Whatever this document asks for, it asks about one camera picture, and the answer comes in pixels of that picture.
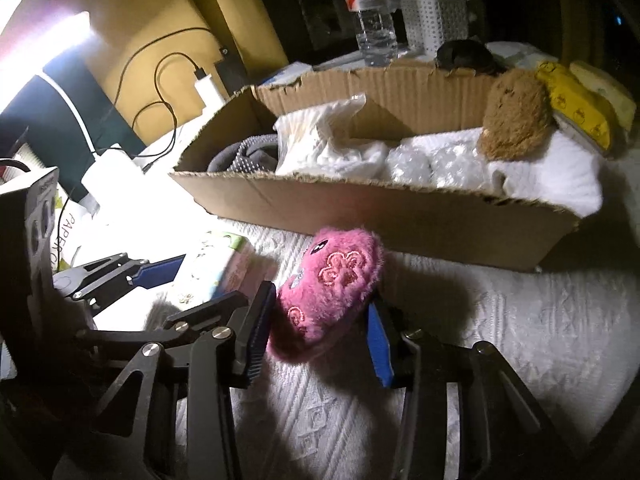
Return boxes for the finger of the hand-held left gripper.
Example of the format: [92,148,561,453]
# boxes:
[74,292,249,346]
[52,254,187,306]

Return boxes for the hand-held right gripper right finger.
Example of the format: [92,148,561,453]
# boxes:
[367,302,576,480]

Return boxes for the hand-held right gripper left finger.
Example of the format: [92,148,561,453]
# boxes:
[50,280,277,480]

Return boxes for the pink plush toy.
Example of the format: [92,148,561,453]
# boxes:
[266,226,386,363]

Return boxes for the cardboard box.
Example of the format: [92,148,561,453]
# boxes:
[169,57,581,273]

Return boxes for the grey dotted socks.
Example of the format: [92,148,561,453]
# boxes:
[207,132,281,174]

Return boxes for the bubble wrap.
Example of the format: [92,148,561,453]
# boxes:
[385,142,494,191]

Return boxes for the cotton swab bag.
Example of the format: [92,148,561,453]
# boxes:
[274,92,391,179]

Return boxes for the white ribbed towel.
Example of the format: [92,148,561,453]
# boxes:
[415,127,604,219]

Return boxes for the brown plush toy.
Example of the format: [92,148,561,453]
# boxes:
[476,67,554,161]

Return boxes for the tree print paper bag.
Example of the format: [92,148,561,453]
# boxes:
[54,185,101,274]

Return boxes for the green patterned box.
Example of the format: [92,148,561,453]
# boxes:
[172,231,274,309]

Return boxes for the white desk lamp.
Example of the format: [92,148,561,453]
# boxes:
[0,5,147,213]

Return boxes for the white textured tablecloth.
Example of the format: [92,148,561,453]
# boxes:
[0,40,640,480]

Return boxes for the white charger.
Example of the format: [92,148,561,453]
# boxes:
[194,72,226,109]

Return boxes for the black power adapter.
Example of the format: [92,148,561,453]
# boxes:
[215,47,251,96]

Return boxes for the white and blue box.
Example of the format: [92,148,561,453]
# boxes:
[260,61,314,86]

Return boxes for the black round object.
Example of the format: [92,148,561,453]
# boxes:
[435,39,506,76]

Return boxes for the clear water bottle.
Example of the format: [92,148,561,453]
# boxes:
[339,0,399,67]

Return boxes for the white tissue pack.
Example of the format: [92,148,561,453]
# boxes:
[487,42,546,71]

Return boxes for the white perforated basket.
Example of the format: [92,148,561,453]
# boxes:
[400,0,471,54]

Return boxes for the pale yellow tissue pack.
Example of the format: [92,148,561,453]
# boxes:
[570,60,640,131]

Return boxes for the black cable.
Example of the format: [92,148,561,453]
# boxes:
[130,52,208,173]
[112,27,226,111]

